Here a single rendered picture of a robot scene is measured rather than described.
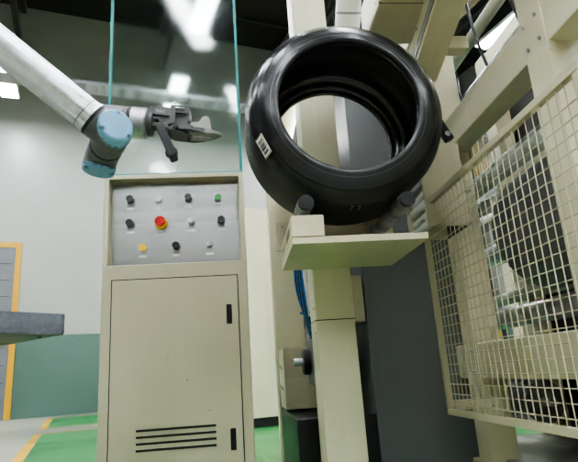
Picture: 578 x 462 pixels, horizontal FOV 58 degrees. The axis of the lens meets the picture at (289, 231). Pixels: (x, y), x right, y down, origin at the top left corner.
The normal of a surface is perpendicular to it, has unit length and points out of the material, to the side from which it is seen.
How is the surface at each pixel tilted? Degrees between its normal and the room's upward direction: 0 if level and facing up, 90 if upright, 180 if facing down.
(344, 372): 90
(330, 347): 90
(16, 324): 90
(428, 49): 162
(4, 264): 90
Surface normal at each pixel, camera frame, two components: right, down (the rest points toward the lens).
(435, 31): 0.09, 0.83
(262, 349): 0.36, -0.27
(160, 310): 0.09, -0.27
